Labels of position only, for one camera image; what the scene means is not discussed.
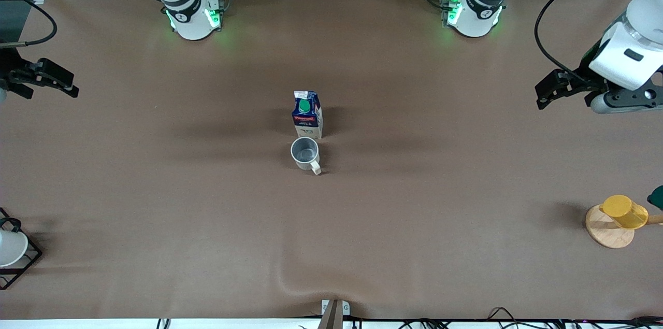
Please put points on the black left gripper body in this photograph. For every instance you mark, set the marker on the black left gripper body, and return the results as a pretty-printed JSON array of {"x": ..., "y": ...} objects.
[{"x": 587, "y": 70}]

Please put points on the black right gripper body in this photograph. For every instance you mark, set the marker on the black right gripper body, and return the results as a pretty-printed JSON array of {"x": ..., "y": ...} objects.
[{"x": 9, "y": 68}]

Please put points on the blue white milk carton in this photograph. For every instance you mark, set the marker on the blue white milk carton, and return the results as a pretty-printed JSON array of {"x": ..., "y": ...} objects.
[{"x": 308, "y": 116}]

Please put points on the white cup grey inside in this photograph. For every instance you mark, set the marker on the white cup grey inside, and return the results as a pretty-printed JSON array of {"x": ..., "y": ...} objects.
[{"x": 304, "y": 153}]

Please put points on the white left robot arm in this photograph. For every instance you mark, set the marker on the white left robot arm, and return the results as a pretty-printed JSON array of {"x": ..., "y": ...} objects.
[{"x": 474, "y": 20}]

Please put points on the dark green cup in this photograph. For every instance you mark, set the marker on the dark green cup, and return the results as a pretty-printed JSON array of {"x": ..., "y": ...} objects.
[{"x": 657, "y": 197}]

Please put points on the yellow plastic cup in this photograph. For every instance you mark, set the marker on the yellow plastic cup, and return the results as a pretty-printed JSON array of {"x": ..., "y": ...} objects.
[{"x": 624, "y": 212}]

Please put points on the wooden mug stand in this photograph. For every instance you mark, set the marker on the wooden mug stand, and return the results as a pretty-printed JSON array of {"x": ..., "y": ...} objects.
[{"x": 608, "y": 235}]

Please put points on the white bowl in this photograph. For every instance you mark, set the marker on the white bowl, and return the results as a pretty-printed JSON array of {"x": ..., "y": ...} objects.
[{"x": 10, "y": 248}]

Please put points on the brown table cover cloth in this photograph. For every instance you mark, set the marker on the brown table cover cloth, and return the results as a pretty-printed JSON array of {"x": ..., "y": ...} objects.
[{"x": 331, "y": 225}]

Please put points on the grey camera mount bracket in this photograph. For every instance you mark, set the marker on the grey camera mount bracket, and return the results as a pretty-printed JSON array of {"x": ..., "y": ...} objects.
[{"x": 335, "y": 313}]

